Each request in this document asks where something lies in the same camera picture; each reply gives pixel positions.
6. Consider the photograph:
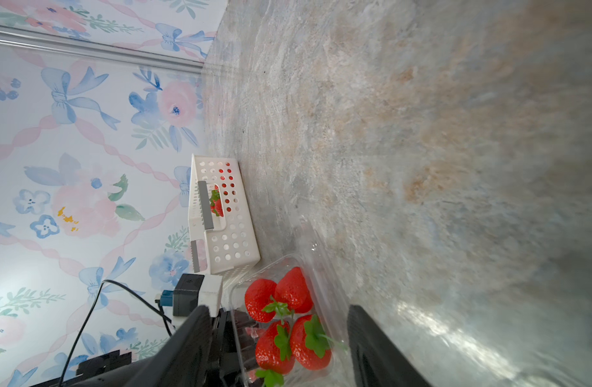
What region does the left aluminium corner post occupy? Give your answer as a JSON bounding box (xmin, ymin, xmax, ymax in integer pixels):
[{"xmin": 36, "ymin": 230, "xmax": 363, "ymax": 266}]
[{"xmin": 0, "ymin": 26, "xmax": 203, "ymax": 74}]

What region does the white perforated plastic basket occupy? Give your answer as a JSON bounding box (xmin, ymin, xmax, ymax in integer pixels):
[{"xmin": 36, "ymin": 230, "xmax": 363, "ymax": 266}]
[{"xmin": 188, "ymin": 155, "xmax": 261, "ymax": 280}]

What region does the strawberry with stem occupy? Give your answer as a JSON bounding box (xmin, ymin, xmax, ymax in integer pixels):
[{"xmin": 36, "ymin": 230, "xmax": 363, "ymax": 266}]
[{"xmin": 274, "ymin": 267, "xmax": 314, "ymax": 314}]

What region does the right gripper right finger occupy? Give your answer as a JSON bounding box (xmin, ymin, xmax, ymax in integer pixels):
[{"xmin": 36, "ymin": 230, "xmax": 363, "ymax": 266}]
[{"xmin": 347, "ymin": 305, "xmax": 431, "ymax": 387}]

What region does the strawberry lone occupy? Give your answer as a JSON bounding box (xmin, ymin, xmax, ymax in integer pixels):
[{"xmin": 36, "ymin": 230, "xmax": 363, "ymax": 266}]
[{"xmin": 244, "ymin": 278, "xmax": 277, "ymax": 323}]

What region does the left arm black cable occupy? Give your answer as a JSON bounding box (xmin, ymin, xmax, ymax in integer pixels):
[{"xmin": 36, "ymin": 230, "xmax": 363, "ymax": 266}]
[{"xmin": 57, "ymin": 279, "xmax": 176, "ymax": 387}]

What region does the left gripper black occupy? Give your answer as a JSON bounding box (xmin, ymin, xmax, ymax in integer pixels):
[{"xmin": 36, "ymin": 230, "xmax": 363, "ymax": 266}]
[{"xmin": 206, "ymin": 309, "xmax": 257, "ymax": 386}]

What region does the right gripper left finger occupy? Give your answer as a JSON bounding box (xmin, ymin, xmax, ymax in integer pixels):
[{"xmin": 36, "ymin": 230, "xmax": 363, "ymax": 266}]
[{"xmin": 131, "ymin": 306, "xmax": 212, "ymax": 387}]

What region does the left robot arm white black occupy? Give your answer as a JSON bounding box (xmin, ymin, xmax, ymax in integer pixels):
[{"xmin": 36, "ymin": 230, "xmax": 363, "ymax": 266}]
[{"xmin": 41, "ymin": 311, "xmax": 261, "ymax": 386}]

